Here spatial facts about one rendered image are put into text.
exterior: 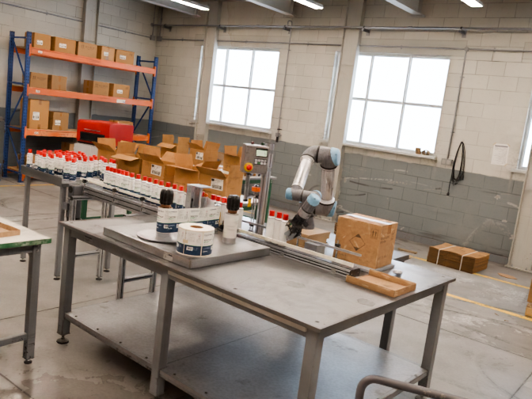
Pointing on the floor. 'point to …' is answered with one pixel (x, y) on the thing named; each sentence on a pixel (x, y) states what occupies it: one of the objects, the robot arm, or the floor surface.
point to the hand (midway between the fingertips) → (288, 238)
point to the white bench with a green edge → (21, 245)
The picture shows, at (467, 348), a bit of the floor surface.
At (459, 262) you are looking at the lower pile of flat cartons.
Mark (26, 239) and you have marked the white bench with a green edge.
